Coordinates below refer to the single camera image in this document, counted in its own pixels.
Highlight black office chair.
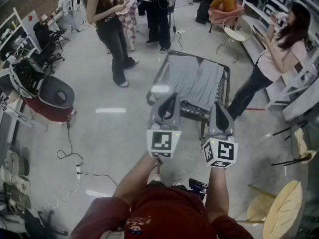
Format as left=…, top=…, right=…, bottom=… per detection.
left=23, top=209, right=69, bottom=238
left=33, top=21, right=66, bottom=75

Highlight person's left forearm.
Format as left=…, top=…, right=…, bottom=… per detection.
left=112, top=152, right=162, bottom=206

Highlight white open shelf unit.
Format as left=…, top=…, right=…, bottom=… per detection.
left=0, top=7, right=42, bottom=62

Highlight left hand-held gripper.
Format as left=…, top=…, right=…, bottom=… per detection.
left=146, top=92, right=182, bottom=159

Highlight black floor cable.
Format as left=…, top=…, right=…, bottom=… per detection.
left=79, top=171, right=118, bottom=187
left=56, top=119, right=84, bottom=166

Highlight black waist device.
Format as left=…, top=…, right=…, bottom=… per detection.
left=188, top=177, right=209, bottom=201

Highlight red cloth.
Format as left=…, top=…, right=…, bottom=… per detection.
left=23, top=97, right=77, bottom=124

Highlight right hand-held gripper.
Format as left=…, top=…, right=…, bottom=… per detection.
left=201, top=102, right=239, bottom=169

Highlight dark lattice glass-top table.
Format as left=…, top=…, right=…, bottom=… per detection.
left=146, top=50, right=231, bottom=140

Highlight open grey equipment case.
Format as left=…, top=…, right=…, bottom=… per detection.
left=8, top=57, right=75, bottom=109

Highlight light wooden chair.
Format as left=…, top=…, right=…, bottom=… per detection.
left=246, top=180, right=304, bottom=239

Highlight grey cloth garment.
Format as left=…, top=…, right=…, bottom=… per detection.
left=168, top=55, right=225, bottom=112

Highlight green chair with black legs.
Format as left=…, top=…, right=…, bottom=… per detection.
left=271, top=119, right=318, bottom=168

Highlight pink armchair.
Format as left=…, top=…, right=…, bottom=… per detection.
left=208, top=0, right=246, bottom=33

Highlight person's right forearm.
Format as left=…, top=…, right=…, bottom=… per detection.
left=204, top=167, right=230, bottom=224

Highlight white wall shelving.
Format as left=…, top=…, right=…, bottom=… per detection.
left=239, top=0, right=319, bottom=121

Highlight person's red shirt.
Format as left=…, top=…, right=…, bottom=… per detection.
left=69, top=185, right=255, bottom=239

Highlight checkered cloth table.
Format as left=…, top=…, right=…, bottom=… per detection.
left=116, top=0, right=139, bottom=52

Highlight white wire chair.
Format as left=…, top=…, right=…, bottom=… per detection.
left=215, top=15, right=254, bottom=64

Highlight black folding chair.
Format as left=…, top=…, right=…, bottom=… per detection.
left=49, top=28, right=71, bottom=51

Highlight beige cloth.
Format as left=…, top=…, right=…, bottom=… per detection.
left=294, top=127, right=317, bottom=159

